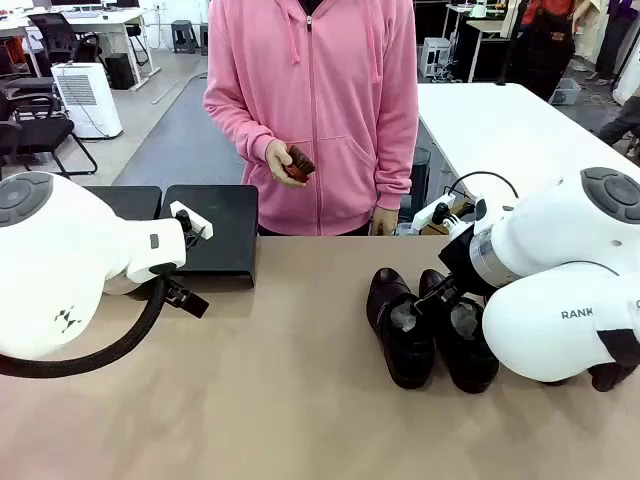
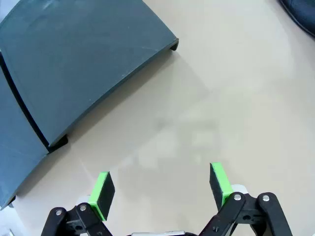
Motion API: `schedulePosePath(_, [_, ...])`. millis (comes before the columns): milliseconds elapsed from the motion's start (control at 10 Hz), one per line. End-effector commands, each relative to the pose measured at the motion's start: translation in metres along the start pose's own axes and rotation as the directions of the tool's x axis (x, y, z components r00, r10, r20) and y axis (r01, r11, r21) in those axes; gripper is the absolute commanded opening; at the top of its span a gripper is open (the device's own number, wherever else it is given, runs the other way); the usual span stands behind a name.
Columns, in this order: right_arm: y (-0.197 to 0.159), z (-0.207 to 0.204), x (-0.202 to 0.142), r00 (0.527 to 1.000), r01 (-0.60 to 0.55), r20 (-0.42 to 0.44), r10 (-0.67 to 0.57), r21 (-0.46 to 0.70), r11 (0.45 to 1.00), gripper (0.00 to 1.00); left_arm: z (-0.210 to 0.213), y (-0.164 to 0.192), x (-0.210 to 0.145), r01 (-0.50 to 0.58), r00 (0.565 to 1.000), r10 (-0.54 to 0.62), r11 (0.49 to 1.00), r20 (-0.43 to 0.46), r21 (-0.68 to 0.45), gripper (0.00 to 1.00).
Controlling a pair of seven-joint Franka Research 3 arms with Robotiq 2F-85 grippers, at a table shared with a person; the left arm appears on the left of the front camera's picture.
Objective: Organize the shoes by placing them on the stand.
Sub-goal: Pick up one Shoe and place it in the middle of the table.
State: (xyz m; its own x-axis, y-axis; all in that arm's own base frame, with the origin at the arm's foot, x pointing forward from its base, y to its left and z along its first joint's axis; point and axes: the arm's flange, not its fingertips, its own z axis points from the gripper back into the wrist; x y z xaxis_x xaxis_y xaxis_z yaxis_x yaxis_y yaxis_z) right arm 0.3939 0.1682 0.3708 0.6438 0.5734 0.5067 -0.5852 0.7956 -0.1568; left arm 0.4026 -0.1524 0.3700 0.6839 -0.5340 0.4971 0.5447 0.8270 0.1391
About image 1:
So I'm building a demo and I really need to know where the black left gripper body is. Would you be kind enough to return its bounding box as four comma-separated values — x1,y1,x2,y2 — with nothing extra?
167,276,210,319

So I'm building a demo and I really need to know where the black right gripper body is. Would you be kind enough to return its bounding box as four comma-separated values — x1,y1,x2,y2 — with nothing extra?
438,224,501,303

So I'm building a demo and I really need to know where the brown shoe brush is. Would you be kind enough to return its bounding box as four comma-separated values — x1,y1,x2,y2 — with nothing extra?
282,144,317,184

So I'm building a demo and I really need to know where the person left forearm pink sleeve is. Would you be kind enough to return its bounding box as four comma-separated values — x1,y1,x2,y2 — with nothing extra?
374,89,420,212

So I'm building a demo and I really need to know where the person right forearm pink sleeve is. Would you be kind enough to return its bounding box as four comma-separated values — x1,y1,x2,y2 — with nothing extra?
203,84,281,166

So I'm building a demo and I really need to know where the black shoe stand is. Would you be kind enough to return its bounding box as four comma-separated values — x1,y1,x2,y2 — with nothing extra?
82,184,260,291

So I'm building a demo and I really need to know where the person left hand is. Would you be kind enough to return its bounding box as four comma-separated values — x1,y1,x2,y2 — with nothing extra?
368,206,401,237

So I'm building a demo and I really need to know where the person right hand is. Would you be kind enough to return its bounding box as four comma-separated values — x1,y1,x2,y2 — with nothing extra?
264,138,309,190

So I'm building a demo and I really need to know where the black cylindrical bin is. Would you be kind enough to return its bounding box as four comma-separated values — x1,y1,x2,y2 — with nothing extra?
409,146,432,200

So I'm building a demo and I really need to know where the large white table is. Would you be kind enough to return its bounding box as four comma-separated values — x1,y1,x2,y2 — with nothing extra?
417,82,640,211

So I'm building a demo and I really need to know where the pink hoodie torso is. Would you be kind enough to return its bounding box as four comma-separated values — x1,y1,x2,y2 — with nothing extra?
203,0,420,237

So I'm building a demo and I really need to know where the grey plastic bin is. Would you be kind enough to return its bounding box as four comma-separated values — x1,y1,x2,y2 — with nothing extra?
548,77,583,107

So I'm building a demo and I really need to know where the white computer case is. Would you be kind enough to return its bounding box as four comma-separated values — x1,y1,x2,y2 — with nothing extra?
422,37,454,79

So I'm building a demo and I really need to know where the crouching person in grey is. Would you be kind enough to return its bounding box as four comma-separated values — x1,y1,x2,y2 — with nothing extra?
597,94,640,147

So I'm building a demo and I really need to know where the white air purifier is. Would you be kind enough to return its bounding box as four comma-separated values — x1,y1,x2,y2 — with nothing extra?
51,62,124,140

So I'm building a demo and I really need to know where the person in black apron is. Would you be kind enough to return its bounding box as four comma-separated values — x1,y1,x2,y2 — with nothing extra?
519,0,592,101

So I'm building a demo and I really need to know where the black computer tower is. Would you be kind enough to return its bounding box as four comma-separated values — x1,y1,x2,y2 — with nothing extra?
104,52,136,91

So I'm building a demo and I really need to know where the grey stool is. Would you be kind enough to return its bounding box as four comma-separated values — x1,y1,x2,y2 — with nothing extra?
170,19,199,54

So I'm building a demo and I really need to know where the standing person in dark clothes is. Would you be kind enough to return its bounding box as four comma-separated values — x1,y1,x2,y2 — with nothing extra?
584,0,640,86

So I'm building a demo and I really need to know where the white office desk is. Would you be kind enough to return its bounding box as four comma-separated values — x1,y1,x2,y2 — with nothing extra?
0,7,162,94

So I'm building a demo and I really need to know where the black mesh office chair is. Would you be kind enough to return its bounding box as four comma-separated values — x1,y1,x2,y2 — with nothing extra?
27,12,101,69

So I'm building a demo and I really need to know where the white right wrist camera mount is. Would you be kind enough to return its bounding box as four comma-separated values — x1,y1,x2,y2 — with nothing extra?
411,193,457,235

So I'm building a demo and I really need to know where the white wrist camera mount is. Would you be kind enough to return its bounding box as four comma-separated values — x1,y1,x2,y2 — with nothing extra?
411,193,457,235
168,199,215,239

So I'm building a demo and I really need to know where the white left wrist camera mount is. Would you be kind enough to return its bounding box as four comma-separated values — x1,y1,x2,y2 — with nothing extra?
168,199,215,239

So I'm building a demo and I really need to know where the black left arm cable sleeve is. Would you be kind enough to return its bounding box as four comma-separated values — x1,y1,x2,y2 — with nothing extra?
0,273,168,379

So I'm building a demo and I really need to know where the thin black camera cable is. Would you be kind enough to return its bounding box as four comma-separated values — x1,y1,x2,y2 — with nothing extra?
444,171,521,201

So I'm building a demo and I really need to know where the black velcro strap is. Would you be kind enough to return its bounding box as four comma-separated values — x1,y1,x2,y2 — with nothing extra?
596,327,640,367

